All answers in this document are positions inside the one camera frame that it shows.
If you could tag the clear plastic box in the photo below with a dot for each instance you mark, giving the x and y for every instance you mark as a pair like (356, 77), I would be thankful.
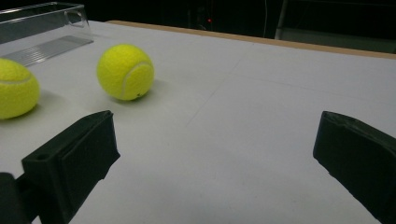
(40, 34)

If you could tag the yellow tennis ball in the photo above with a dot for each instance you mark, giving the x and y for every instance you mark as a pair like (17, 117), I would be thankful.
(15, 90)
(125, 72)

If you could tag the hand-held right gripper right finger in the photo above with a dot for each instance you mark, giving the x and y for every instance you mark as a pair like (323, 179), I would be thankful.
(361, 155)

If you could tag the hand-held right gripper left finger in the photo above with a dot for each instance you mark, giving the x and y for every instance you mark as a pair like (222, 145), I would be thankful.
(77, 158)

